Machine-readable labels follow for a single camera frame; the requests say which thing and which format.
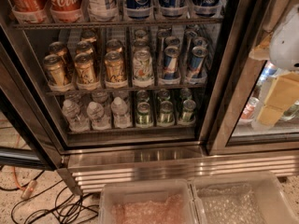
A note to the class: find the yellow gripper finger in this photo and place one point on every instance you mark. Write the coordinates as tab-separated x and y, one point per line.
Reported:
277	95
261	52

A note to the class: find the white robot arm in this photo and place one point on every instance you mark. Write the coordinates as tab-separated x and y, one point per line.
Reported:
284	45

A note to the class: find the red bull can front right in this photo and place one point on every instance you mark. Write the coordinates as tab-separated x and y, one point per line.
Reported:
195	63

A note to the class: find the red bull can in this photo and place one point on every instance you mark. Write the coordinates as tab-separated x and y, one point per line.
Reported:
195	63
168	72

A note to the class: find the green can front right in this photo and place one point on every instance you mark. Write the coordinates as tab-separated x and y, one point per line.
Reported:
186	113

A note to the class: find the red bull can front left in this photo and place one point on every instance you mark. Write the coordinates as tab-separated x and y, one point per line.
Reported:
168	72

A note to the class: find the green can front middle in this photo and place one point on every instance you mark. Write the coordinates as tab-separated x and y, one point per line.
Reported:
166	114

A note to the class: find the white green 7up can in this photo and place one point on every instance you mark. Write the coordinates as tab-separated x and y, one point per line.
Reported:
142	69

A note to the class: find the green can front left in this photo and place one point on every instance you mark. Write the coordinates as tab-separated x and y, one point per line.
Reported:
143	115

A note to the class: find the blue pepsi can left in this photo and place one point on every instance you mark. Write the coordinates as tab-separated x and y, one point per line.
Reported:
138	9

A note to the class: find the gold can front right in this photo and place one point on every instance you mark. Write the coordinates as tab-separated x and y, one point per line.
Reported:
115	70

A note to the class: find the gold can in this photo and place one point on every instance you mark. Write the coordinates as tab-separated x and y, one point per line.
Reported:
56	71
87	77
115	70

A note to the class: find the gold can second row right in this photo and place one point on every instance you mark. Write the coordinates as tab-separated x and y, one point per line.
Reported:
114	45

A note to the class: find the gold can second row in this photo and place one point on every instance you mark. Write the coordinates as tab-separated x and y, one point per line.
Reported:
84	46
59	48
114	45

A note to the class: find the white diet soda can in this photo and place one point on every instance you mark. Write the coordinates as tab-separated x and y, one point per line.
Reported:
103	10

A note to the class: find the water bottle middle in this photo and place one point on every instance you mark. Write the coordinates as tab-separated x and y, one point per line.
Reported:
96	113

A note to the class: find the water bottle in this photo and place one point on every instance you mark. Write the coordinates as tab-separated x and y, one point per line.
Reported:
96	113
78	122
121	113

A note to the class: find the gold can front middle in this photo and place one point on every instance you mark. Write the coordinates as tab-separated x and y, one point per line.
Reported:
87	77

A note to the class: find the gold can second row middle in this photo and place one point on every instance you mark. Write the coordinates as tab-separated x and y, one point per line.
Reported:
84	46

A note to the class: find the red coca-cola can right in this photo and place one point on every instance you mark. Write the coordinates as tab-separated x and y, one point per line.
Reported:
66	11

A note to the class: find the red coca-cola can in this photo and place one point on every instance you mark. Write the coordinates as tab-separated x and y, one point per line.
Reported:
66	11
30	11

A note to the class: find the gold can second row left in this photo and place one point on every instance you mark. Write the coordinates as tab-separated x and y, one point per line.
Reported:
59	48

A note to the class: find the gold can front left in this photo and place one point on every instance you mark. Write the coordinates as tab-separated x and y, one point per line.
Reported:
56	71

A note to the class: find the red coca-cola can left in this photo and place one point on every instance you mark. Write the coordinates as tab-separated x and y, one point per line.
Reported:
30	11

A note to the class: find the open fridge door left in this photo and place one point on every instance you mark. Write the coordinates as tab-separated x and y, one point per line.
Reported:
23	113

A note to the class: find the clear plastic bin right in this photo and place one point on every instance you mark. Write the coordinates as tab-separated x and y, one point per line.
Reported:
249	198

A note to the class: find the clear plastic bin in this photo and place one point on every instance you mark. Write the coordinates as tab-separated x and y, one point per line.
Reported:
148	202
249	198

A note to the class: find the water bottle right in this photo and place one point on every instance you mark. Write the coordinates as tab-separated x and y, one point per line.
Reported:
121	113

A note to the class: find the clear plastic bin left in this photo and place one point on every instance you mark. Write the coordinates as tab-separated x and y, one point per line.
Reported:
148	202

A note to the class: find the water bottle left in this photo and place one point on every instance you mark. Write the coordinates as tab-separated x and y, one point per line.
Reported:
78	122

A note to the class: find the top wire shelf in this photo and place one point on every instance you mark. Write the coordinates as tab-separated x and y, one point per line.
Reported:
111	24

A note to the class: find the wire shelf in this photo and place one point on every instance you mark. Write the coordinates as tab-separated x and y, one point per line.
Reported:
111	24
168	87

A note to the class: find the middle wire shelf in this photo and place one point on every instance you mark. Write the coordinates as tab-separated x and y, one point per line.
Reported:
168	87

